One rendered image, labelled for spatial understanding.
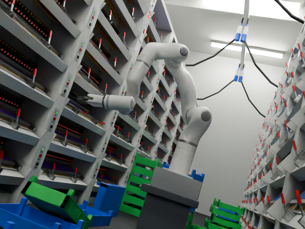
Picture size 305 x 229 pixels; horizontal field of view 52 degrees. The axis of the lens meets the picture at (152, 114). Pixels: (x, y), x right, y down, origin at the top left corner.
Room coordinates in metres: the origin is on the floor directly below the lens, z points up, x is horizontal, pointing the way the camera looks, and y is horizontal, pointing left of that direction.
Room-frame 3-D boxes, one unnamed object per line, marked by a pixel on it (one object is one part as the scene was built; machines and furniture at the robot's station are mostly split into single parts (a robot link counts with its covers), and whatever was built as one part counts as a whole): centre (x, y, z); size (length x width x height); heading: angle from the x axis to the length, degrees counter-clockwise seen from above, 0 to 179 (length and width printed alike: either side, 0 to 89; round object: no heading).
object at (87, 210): (1.74, 0.20, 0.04); 0.30 x 0.20 x 0.08; 155
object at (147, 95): (2.98, 0.15, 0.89); 0.20 x 0.09 x 1.78; 72
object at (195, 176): (2.64, -0.39, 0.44); 0.30 x 0.20 x 0.08; 54
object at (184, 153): (1.86, -0.25, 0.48); 0.19 x 0.19 x 0.18
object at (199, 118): (1.83, -0.27, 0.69); 0.19 x 0.12 x 0.24; 17
